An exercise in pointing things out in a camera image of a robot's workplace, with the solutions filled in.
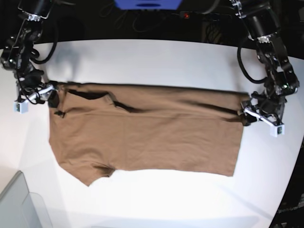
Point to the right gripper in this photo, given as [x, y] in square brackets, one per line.
[38, 94]

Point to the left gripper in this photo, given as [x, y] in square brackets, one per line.
[268, 108]

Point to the brown t-shirt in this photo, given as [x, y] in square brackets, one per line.
[96, 129]

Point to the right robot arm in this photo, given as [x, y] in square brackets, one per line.
[19, 56]

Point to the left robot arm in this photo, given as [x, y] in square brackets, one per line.
[263, 28]

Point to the black power strip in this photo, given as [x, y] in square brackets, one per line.
[205, 17]

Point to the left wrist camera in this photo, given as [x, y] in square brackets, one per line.
[277, 130]

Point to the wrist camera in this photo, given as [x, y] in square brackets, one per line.
[277, 130]
[21, 107]

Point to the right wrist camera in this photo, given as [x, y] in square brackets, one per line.
[21, 107]

